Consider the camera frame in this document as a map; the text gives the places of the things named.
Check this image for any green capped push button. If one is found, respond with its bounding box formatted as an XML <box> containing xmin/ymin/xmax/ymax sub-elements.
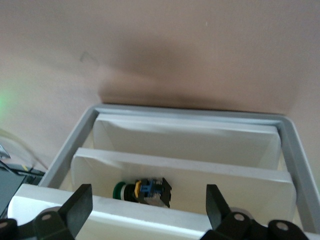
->
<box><xmin>112</xmin><ymin>176</ymin><xmax>173</xmax><ymax>209</ymax></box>

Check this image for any white plastic drawer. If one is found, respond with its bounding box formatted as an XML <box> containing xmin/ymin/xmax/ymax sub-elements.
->
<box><xmin>7</xmin><ymin>183</ymin><xmax>210</xmax><ymax>240</ymax></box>
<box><xmin>93</xmin><ymin>113</ymin><xmax>283</xmax><ymax>171</ymax></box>
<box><xmin>70</xmin><ymin>146</ymin><xmax>298</xmax><ymax>220</ymax></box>

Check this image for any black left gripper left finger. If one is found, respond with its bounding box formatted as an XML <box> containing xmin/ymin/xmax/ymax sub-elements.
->
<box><xmin>0</xmin><ymin>184</ymin><xmax>94</xmax><ymax>240</ymax></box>

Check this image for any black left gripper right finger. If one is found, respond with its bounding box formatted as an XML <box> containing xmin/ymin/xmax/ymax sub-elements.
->
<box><xmin>202</xmin><ymin>184</ymin><xmax>308</xmax><ymax>240</ymax></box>

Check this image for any white drawer cabinet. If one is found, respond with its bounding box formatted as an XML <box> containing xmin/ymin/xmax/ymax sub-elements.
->
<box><xmin>7</xmin><ymin>103</ymin><xmax>320</xmax><ymax>240</ymax></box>

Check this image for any brown table cover sheet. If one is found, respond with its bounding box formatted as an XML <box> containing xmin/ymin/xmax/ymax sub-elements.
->
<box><xmin>0</xmin><ymin>0</ymin><xmax>320</xmax><ymax>186</ymax></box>

